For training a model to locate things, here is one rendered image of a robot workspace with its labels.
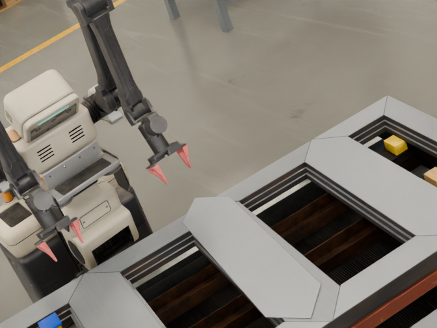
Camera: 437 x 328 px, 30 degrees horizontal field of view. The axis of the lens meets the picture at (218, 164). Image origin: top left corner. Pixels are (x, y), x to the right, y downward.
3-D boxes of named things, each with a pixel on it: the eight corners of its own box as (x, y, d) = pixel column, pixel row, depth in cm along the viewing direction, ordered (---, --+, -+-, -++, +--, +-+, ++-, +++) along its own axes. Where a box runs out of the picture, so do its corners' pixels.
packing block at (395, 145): (408, 149, 276) (406, 139, 274) (396, 155, 275) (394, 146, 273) (397, 142, 281) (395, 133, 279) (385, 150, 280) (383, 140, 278)
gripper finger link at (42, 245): (72, 252, 245) (55, 226, 244) (52, 265, 243) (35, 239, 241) (67, 252, 252) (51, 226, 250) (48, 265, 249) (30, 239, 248)
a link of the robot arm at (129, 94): (99, -14, 245) (69, 3, 240) (108, -11, 240) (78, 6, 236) (147, 106, 268) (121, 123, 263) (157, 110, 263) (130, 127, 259)
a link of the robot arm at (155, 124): (143, 98, 265) (121, 112, 262) (155, 92, 254) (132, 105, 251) (162, 129, 266) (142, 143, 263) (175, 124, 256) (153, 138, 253)
